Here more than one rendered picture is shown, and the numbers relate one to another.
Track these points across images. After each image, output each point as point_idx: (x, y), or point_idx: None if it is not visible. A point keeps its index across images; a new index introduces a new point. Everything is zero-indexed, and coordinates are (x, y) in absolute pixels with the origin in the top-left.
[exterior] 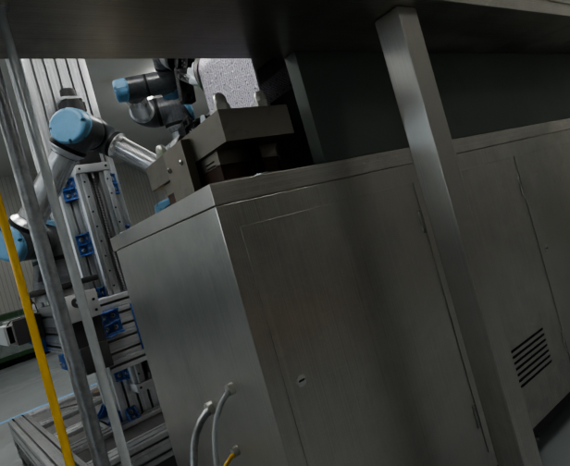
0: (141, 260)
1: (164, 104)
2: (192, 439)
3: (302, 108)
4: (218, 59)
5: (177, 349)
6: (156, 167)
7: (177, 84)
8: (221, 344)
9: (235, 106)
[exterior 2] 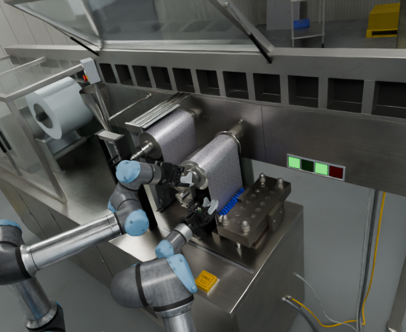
0: (260, 284)
1: (17, 240)
2: (296, 306)
3: (250, 174)
4: (222, 165)
5: (271, 302)
6: (256, 230)
7: (165, 193)
8: (294, 261)
9: (228, 186)
